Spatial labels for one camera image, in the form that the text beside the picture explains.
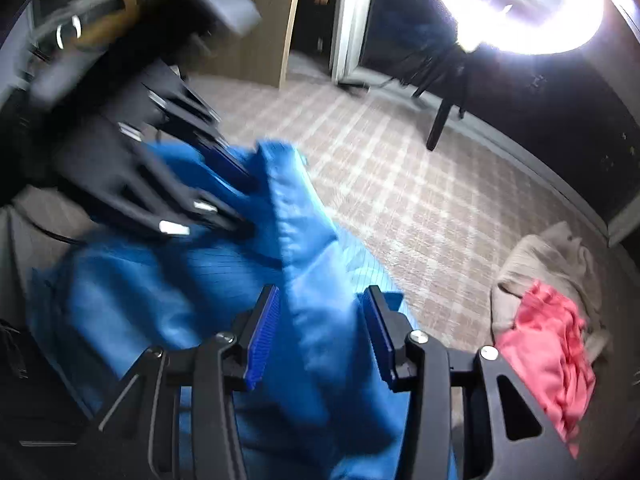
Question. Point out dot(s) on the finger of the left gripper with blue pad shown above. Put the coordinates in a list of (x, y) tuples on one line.
[(108, 171), (154, 96)]

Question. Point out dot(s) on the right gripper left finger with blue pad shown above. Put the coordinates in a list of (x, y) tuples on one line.
[(136, 434)]

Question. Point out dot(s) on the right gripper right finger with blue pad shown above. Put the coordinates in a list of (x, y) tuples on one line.
[(469, 414)]

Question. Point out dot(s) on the blue garment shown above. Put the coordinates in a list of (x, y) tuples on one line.
[(321, 411)]

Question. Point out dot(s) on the checkered bed cover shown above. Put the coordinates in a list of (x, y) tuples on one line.
[(441, 223)]

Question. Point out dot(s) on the pink garment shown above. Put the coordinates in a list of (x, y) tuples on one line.
[(545, 348)]

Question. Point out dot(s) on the beige garment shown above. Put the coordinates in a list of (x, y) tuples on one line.
[(560, 259)]

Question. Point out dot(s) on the black lamp tripod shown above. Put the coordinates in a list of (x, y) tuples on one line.
[(447, 67)]

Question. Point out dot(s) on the bright ring lamp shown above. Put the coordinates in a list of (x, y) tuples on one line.
[(526, 27)]

